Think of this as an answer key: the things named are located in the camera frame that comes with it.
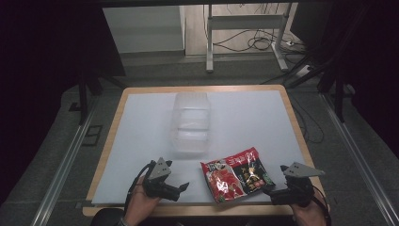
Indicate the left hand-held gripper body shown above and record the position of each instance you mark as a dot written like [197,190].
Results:
[159,171]

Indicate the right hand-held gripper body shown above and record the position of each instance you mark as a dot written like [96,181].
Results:
[298,188]

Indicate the red and black snack packet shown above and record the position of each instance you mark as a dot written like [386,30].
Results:
[238,177]

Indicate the clear plastic container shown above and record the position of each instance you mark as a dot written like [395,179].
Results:
[190,125]

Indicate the person's right hand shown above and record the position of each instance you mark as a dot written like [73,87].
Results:
[309,215]

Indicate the person's left hand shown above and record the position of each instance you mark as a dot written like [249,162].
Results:
[139,202]

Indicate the white table mat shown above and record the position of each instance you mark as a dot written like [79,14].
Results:
[251,125]

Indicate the wooden table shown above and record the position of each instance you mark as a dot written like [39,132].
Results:
[103,157]

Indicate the black stand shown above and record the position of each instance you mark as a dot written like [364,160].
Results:
[83,97]
[338,94]

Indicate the white power strip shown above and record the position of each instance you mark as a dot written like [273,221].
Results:
[305,70]

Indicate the white cabinet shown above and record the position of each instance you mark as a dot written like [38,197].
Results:
[144,29]

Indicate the dark curtain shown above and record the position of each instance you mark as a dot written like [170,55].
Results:
[37,78]
[373,62]

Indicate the aluminium floor rail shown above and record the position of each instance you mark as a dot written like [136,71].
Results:
[67,153]
[357,150]

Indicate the white desk frame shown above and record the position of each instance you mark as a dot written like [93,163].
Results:
[246,22]

